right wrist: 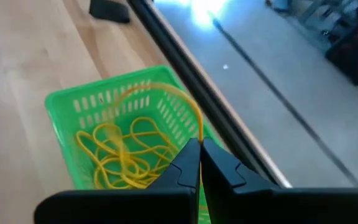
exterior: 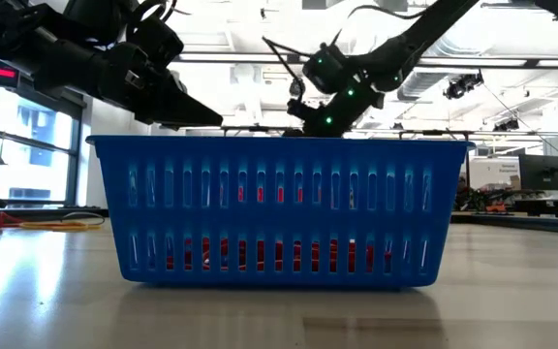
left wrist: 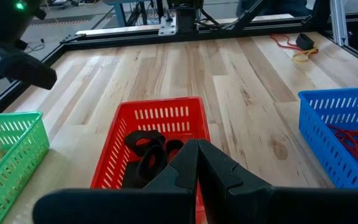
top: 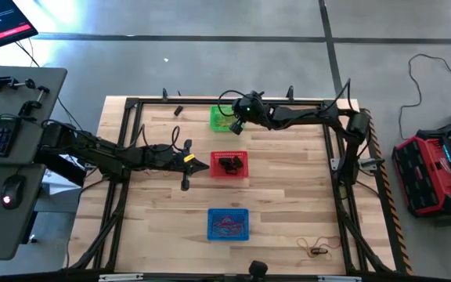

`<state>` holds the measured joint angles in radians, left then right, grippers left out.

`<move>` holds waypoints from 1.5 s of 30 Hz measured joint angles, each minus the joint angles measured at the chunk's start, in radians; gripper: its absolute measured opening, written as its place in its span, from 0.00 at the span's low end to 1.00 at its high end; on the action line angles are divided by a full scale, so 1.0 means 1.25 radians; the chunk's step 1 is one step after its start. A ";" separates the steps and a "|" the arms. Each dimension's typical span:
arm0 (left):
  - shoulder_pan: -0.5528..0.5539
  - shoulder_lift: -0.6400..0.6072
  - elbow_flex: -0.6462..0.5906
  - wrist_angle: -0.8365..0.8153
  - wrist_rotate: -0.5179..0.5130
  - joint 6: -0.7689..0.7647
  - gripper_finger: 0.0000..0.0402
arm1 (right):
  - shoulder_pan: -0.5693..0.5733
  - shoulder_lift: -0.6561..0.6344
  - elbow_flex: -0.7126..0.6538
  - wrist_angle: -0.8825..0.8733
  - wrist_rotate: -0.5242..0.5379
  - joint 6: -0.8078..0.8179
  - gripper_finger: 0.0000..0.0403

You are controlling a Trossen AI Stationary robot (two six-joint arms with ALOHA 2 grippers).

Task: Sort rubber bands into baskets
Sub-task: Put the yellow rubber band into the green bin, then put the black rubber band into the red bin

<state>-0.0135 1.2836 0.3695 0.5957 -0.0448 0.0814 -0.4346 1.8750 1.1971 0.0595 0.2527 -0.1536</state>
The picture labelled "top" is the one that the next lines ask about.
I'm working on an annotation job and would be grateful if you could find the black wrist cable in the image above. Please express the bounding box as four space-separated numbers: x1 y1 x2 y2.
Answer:
217 89 250 118
141 124 182 153

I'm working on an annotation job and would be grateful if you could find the silver metal bracket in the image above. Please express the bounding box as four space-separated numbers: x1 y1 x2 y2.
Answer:
317 275 363 282
99 273 144 282

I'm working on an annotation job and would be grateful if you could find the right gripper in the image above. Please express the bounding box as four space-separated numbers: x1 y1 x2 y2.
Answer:
229 90 276 136

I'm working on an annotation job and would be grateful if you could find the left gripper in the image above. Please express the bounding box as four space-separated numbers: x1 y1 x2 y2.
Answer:
143 139 210 192

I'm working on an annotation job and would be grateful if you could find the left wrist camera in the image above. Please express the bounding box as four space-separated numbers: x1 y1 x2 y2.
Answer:
146 144 174 165

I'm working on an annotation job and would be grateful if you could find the blue plastic basket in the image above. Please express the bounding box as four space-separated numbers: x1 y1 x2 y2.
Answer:
207 208 250 241

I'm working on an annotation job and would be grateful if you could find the black monitor cable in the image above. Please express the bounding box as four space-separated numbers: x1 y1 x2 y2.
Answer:
13 38 41 68

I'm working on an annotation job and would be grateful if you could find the red plastic basket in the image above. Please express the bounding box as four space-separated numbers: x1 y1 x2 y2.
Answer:
209 150 249 180

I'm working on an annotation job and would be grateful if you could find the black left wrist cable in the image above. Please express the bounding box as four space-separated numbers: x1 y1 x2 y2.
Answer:
141 124 182 153

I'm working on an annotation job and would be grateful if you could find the black desk clamp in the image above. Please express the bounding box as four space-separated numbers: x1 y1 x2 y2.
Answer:
0 71 37 93
16 85 51 121

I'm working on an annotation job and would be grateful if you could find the black round object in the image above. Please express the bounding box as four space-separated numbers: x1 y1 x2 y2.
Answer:
247 259 269 282

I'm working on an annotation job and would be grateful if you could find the black floor cable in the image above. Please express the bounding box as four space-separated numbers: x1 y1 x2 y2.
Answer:
398 52 451 141

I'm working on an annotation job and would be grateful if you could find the green plastic basket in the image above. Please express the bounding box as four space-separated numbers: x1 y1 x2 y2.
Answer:
209 105 246 132

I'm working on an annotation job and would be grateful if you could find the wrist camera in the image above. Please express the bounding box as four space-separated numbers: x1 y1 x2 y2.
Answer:
146 144 174 165
231 92 265 118

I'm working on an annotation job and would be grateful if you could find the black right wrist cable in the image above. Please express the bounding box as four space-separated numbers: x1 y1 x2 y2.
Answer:
217 89 250 118

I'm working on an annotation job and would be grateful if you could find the black yellow hazard strip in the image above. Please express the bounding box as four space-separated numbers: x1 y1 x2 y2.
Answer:
360 108 413 276

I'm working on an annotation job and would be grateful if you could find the black computer mouse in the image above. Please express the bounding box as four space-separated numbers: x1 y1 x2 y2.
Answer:
0 175 27 212

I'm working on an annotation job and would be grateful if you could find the red black equipment case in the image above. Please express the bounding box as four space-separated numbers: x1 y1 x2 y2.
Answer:
391 128 451 219

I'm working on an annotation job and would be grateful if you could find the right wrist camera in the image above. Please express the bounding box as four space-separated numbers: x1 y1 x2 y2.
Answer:
231 92 265 118

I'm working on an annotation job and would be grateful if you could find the black aluminium table frame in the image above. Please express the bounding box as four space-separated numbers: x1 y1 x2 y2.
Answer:
63 85 398 275

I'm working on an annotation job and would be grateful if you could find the black angled base block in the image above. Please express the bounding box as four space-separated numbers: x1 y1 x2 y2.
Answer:
33 150 88 188

